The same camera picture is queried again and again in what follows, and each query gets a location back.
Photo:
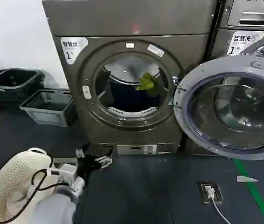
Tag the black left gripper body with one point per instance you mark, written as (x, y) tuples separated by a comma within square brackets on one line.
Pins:
[(85, 165)]

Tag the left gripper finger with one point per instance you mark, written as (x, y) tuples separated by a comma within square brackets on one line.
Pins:
[(103, 160), (81, 152)]

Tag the grey plastic crate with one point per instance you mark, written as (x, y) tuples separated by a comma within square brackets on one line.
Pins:
[(45, 109)]

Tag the dark blue garment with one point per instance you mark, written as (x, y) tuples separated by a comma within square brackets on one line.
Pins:
[(127, 98)]

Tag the white perforated laundry basket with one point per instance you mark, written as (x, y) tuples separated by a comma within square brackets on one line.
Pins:
[(10, 177)]

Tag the green crumpled garment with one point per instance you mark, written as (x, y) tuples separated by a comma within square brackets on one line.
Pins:
[(147, 83)]

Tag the black plastic bin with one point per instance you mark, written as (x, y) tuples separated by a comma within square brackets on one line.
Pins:
[(15, 80)]

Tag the floor power socket box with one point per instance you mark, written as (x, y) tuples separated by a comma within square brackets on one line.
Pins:
[(210, 191)]

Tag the grey front-load dryer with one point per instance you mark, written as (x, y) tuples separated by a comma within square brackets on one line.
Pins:
[(131, 21)]

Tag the round glass dryer door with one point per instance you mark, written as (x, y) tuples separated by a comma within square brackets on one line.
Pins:
[(234, 107)]

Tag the white floor tape scrap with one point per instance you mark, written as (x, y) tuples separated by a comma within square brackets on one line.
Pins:
[(246, 179)]

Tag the green floor tape line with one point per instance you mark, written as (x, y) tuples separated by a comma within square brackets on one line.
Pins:
[(255, 191)]

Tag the grey washing machine with drawer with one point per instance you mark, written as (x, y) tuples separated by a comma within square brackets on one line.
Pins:
[(244, 28)]

